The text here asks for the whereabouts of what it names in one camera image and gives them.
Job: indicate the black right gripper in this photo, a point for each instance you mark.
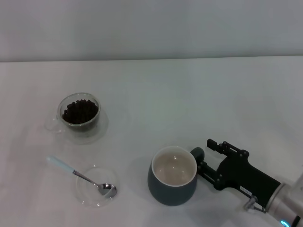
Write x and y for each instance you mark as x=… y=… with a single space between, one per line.
x=243 y=175

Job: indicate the dark teal ceramic mug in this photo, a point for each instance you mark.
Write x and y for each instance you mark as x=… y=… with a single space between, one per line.
x=165 y=195

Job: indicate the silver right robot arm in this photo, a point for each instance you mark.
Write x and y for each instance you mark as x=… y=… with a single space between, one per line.
x=288 y=203

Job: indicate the pile of coffee beans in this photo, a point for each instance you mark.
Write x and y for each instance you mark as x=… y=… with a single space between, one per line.
x=79 y=112

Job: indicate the small clear glass dish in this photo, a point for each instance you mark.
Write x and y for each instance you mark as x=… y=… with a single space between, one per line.
x=82 y=197

